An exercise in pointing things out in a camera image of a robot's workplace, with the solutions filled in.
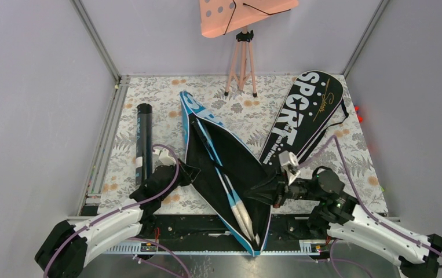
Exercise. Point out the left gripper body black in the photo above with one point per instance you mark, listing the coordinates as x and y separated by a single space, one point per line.
183 178

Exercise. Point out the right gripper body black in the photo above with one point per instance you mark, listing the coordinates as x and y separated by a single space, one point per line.
300 189

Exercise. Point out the blue racket bag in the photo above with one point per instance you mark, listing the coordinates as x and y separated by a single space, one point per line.
228 169

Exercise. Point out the blue racket white grip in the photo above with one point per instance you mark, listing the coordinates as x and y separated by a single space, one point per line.
199 128

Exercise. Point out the black shuttlecock tube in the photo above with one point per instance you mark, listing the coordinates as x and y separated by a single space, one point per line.
143 143

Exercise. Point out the black sport racket bag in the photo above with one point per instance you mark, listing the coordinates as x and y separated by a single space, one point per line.
314 102

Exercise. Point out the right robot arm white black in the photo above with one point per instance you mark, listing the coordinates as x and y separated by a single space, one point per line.
340 215

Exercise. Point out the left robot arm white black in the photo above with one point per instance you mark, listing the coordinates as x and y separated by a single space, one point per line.
71 247

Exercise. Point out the floral table mat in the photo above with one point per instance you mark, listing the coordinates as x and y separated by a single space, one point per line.
340 170

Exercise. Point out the pink music stand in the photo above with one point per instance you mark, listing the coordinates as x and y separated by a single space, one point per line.
219 17

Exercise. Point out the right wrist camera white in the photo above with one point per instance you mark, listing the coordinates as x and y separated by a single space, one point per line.
289 166

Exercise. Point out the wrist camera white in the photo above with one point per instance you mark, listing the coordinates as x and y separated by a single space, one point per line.
289 166
164 156

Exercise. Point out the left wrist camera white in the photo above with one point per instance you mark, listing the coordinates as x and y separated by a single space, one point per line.
164 156

